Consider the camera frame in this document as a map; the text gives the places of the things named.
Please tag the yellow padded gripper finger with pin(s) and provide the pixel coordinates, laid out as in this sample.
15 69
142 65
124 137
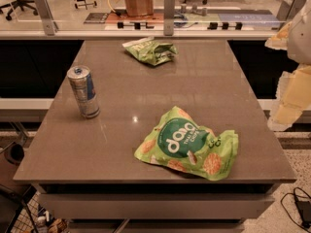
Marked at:
280 40
293 96

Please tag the green rice chip bag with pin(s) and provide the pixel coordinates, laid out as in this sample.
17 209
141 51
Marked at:
178 143

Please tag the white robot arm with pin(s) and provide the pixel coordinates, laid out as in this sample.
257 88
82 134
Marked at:
299 41

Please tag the green jalapeno chip bag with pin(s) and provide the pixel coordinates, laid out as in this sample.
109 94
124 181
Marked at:
150 51

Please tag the silver blue energy drink can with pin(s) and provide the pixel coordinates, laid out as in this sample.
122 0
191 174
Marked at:
82 85

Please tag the grey table drawer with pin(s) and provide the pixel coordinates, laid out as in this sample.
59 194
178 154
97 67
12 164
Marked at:
156 206

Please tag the right metal glass post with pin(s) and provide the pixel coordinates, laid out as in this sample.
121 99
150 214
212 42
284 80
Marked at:
288 9

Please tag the metal glass post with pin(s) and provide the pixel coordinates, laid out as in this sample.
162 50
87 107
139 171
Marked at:
169 10
45 14
288 9

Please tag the black power adapter with cable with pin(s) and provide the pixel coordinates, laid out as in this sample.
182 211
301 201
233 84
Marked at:
302 201

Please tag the centre metal glass post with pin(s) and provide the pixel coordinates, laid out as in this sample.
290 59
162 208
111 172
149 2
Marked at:
169 10

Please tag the left metal glass post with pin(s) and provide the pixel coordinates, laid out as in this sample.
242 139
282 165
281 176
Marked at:
45 14

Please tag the black wire basket cart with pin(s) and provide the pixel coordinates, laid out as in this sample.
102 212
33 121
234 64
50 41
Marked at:
18 209

